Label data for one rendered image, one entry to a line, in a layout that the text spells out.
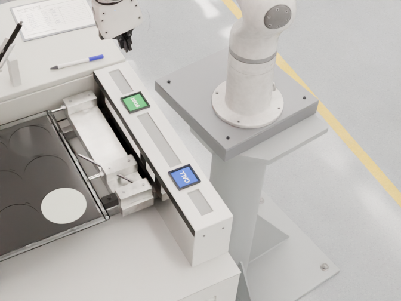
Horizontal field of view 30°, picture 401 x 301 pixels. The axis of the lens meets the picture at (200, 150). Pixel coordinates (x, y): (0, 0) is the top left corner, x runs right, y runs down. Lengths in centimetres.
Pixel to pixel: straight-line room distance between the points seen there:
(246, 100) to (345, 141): 130
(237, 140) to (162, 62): 154
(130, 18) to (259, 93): 41
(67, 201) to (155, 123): 28
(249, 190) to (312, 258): 66
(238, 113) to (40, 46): 54
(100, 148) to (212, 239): 38
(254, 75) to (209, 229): 43
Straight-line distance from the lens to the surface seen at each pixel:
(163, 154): 173
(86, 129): 189
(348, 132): 319
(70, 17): 207
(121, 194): 171
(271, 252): 273
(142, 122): 180
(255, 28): 168
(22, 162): 181
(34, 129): 188
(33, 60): 196
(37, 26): 205
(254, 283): 265
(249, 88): 187
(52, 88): 191
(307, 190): 294
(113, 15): 166
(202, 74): 206
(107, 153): 183
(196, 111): 195
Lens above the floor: 226
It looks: 49 degrees down
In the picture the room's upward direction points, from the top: 5 degrees clockwise
